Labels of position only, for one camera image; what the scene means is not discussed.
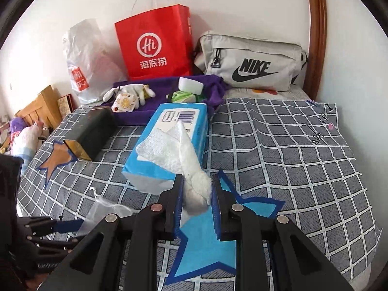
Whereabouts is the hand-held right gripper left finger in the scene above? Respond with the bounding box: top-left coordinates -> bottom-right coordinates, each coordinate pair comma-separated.
38,174 -> 185,291

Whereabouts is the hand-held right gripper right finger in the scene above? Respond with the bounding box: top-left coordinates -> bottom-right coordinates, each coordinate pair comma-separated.
211,174 -> 355,291

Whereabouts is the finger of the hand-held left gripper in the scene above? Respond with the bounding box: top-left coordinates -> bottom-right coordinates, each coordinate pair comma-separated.
26,233 -> 81,252
16,216 -> 85,235

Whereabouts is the clear drawstring bag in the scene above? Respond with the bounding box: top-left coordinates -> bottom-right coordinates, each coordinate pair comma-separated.
76,188 -> 132,237

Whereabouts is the white tissue sheet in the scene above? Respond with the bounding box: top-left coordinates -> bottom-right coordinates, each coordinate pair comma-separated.
135,121 -> 213,214

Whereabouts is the blue tissue pack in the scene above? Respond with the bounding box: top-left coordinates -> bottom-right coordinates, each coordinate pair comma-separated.
121,102 -> 210,194

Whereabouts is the green wet wipes packet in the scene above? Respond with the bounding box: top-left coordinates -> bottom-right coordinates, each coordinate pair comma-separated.
171,90 -> 197,104

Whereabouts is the white orange print snack packet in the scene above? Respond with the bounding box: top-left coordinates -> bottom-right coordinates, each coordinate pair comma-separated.
111,92 -> 136,113

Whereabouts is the white rectangular box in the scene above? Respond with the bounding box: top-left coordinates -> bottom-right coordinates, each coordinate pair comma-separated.
177,77 -> 204,95

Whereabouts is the blue star patch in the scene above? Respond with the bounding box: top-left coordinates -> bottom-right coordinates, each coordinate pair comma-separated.
165,170 -> 285,285

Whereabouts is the brown star patch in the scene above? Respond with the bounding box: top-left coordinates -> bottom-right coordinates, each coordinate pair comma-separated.
36,141 -> 78,188

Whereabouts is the grey checked bed sheet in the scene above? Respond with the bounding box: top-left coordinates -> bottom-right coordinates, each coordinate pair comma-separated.
16,86 -> 382,291

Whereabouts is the dark tin box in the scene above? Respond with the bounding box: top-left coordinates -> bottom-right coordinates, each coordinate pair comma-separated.
62,107 -> 117,161

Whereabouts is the purple plush toy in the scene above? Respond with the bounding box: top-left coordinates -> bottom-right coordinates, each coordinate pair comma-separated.
8,118 -> 26,134

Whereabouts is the light wooden furniture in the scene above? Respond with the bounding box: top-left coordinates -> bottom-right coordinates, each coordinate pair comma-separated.
15,85 -> 64,128

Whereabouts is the purple towel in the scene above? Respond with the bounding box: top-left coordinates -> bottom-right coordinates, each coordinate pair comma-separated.
100,74 -> 226,126

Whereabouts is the white floral cloth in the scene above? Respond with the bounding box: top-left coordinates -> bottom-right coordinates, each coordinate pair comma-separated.
223,85 -> 313,101

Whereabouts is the grey waist bag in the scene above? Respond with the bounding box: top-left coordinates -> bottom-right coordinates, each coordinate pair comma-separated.
193,31 -> 308,92

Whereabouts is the red paper bag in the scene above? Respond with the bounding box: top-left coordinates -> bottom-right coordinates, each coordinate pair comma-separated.
114,0 -> 194,81

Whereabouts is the white plastic bag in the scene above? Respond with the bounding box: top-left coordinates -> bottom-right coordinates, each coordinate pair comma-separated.
62,19 -> 128,105

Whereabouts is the wooden headboard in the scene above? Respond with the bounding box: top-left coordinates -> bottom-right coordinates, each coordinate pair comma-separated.
303,0 -> 328,100

